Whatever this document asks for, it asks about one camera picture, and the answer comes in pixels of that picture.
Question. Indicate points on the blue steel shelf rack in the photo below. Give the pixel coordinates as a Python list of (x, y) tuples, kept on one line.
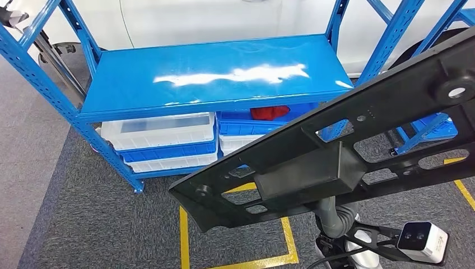
[(130, 74)]

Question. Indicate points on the red cloth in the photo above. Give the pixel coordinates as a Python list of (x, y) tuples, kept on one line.
[(269, 113)]

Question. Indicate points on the white plastic bin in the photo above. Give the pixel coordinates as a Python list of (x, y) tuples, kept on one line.
[(233, 143)]

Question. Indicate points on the shallow blue plastic tray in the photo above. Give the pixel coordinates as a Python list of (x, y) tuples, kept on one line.
[(167, 152)]

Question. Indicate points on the dark metal stand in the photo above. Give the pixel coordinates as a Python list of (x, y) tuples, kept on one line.
[(63, 72)]

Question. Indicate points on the black plastic plate bracket part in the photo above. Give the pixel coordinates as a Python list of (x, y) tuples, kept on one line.
[(371, 96)]

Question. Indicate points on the blue wheeled shelf rack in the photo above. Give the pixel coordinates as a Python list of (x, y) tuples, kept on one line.
[(404, 143)]

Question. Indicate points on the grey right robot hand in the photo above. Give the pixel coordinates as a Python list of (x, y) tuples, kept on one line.
[(328, 221)]

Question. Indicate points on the large blue plastic bin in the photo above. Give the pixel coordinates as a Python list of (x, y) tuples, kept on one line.
[(441, 130)]

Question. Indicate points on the yellow floor tape square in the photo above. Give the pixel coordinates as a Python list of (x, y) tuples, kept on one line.
[(464, 192), (183, 237)]

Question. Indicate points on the white car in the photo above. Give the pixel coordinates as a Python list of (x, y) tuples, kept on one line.
[(204, 22)]

